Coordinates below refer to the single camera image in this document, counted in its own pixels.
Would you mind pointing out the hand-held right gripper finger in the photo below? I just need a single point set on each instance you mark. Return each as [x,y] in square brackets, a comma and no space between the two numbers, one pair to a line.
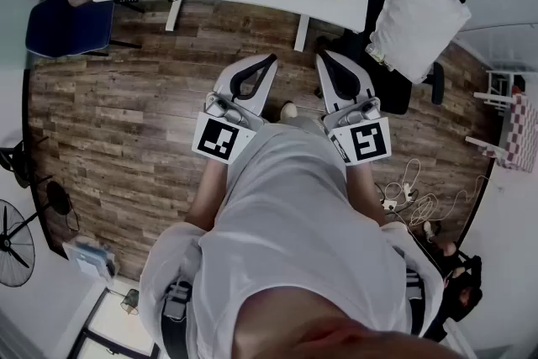
[328,92]
[361,86]

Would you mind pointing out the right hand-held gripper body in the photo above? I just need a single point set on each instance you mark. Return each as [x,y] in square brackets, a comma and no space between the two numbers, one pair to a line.
[365,143]

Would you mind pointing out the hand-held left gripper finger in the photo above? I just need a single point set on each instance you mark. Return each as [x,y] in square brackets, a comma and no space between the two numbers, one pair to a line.
[265,92]
[225,77]

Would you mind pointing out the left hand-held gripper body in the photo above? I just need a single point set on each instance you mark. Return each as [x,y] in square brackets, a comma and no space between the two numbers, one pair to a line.
[218,138]

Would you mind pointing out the person's right forearm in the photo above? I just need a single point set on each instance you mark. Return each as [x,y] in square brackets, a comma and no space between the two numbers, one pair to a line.
[363,193]

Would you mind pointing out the person's left forearm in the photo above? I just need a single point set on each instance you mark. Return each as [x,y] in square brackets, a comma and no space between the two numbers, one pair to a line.
[206,197]

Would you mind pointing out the person's grey trousers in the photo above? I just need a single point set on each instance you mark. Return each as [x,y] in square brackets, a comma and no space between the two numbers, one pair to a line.
[307,125]

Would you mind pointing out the white charger plug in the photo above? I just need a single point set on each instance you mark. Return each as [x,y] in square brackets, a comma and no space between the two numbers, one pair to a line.
[405,189]

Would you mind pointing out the white table leg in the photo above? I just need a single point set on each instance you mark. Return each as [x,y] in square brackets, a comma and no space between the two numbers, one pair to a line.
[172,14]
[301,33]

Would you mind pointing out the white power strip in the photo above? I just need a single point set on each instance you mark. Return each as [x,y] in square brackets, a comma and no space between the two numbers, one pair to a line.
[388,204]

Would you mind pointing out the white pillow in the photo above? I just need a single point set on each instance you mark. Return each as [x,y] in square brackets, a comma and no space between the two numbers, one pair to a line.
[416,21]

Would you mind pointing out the person's white shirt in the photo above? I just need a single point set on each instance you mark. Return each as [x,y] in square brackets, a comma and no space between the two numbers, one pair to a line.
[286,223]

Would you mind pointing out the white rack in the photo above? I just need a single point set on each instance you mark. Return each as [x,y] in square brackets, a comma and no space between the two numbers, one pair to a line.
[500,88]

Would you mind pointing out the red white checkered cloth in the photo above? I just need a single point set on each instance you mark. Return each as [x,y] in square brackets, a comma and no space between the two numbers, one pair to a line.
[523,130]

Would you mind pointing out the blue chair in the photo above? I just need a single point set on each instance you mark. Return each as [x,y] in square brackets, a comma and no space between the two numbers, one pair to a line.
[67,27]

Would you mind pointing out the black bag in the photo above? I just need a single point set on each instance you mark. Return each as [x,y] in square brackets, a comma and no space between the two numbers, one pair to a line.
[462,286]

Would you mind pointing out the clear plastic storage box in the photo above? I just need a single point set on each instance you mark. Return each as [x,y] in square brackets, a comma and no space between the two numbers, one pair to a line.
[88,258]

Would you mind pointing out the person's face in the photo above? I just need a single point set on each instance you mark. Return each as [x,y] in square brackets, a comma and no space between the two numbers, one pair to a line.
[319,332]

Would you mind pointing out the black folded stand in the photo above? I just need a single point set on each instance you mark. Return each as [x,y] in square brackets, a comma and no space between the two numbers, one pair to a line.
[12,164]

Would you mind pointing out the black standing floor fan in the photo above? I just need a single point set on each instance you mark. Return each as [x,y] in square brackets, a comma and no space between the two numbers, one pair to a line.
[5,241]

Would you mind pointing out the white rail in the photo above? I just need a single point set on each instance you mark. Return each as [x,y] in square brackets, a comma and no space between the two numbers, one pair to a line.
[483,143]

